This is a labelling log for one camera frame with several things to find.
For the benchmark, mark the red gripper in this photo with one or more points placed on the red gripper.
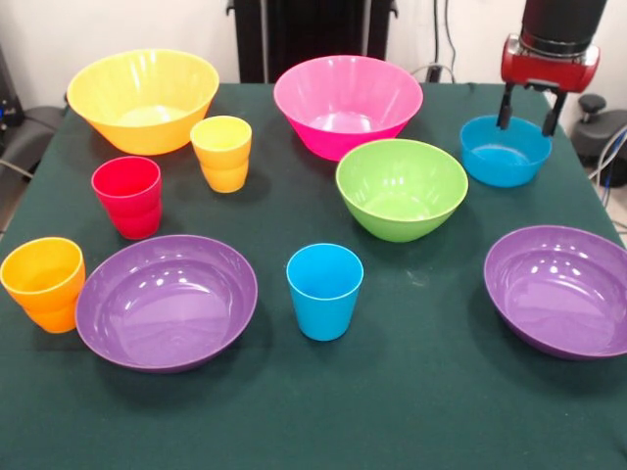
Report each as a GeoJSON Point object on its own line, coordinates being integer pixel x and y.
{"type": "Point", "coordinates": [548, 68]}

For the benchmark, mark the red plastic cup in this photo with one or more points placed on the red plastic cup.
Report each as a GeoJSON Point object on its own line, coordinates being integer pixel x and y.
{"type": "Point", "coordinates": [130, 210]}

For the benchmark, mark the green plastic bowl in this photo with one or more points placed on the green plastic bowl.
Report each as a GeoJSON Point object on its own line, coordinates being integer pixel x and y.
{"type": "Point", "coordinates": [399, 220]}

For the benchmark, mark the yellow orange plastic cup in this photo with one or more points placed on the yellow orange plastic cup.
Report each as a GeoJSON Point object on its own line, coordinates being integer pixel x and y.
{"type": "Point", "coordinates": [223, 166]}

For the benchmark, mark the blue plastic cup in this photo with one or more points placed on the blue plastic cup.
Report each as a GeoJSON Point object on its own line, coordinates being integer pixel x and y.
{"type": "Point", "coordinates": [323, 313]}

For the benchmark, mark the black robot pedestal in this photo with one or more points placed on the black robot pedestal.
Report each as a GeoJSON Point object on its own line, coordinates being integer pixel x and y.
{"type": "Point", "coordinates": [313, 29]}

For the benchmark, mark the large pink plastic bowl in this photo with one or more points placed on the large pink plastic bowl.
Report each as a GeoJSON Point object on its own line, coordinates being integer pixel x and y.
{"type": "Point", "coordinates": [338, 139]}

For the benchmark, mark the black power plug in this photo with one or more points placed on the black power plug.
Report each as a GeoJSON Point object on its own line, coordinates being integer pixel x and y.
{"type": "Point", "coordinates": [433, 73]}

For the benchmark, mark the black grey chair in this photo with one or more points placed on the black grey chair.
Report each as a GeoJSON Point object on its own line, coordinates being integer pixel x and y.
{"type": "Point", "coordinates": [29, 137]}

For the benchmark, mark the shallow purple plastic bowl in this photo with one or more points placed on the shallow purple plastic bowl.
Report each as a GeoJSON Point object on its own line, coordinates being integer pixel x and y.
{"type": "Point", "coordinates": [563, 308]}
{"type": "Point", "coordinates": [166, 323]}

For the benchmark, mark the small blue plastic bowl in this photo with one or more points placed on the small blue plastic bowl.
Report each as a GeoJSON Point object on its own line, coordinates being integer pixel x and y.
{"type": "Point", "coordinates": [499, 166]}

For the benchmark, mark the black equipment box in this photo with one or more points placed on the black equipment box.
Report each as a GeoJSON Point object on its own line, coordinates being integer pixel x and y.
{"type": "Point", "coordinates": [7, 98]}

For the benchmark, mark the large orange plastic bowl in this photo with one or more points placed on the large orange plastic bowl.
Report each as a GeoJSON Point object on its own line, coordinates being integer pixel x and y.
{"type": "Point", "coordinates": [142, 134]}

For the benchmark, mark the black stand with knob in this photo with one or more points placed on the black stand with knob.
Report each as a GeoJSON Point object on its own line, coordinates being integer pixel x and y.
{"type": "Point", "coordinates": [597, 132]}

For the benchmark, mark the dark green tablecloth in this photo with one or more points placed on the dark green tablecloth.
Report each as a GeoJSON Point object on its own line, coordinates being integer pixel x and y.
{"type": "Point", "coordinates": [372, 416]}

